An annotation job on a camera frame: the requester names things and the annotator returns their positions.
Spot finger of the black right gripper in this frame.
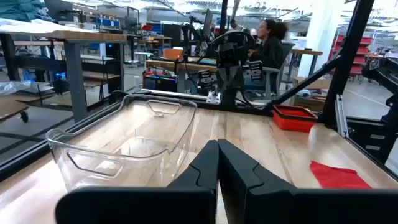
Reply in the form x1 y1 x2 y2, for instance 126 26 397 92
216 67 231 91
229 67 245 91

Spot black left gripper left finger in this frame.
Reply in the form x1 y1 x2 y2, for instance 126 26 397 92
55 139 220 224

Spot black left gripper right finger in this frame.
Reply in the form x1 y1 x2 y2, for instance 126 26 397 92
217 138 398 224

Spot red bandage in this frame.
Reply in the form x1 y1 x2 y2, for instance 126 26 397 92
309 160 373 190

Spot black printed label box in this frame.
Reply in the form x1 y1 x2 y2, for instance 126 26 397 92
241 60 264 84
197 70 218 96

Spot seated person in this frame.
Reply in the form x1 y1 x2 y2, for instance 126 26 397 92
248 18 290 71

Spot black computer monitor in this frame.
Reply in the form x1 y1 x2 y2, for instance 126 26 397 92
202 8 214 40

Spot grey office chair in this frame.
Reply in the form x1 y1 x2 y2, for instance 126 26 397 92
244 42 296 100

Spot orange box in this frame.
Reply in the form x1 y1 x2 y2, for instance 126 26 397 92
162 47 184 61

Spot red and black toolbox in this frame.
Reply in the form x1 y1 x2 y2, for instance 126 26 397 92
142 68 178 93

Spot red shallow tray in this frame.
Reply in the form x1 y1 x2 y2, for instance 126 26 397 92
272 104 318 133

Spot clear plastic bin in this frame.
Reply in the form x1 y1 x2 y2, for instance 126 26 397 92
45 93 198 192

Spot small wooden desk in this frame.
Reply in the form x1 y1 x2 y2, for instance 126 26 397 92
289 48 324 82

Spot cardboard box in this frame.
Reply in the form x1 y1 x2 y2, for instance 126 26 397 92
292 76 332 91
294 95 327 113

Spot white column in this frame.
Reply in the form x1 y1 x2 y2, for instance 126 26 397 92
297 0 343 78

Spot blue storage bins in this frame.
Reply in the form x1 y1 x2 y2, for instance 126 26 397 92
95 17 121 29

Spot red shelf cart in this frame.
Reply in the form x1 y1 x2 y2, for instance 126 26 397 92
329 34 374 77

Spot wooden workbench grey legs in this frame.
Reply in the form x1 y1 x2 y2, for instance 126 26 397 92
0 18 128 124

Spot black equipment rack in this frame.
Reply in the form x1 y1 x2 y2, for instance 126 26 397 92
345 57 398 166

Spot wooden wheeled dolly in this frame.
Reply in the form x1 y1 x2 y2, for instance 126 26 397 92
0 96 55 124

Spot clear plastic sheet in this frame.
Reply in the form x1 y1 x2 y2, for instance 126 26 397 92
0 80 53 96

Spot white sheet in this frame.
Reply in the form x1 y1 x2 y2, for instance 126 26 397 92
0 17 98 34

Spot blue cloth pile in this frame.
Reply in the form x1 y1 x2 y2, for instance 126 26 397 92
0 0 55 23

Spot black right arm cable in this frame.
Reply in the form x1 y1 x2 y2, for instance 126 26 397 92
211 30 257 63

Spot silver arm base bracket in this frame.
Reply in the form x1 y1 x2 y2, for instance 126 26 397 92
206 91 222 105

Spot black frame post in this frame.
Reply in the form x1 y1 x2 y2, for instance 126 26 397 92
322 0 376 125
218 0 229 35

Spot black frame strut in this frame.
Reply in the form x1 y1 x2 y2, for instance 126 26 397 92
264 55 343 113

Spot silver metal bracket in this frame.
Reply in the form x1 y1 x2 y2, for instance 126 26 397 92
335 94 349 138

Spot black table edge rail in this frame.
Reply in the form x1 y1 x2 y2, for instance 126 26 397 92
0 101 127 183

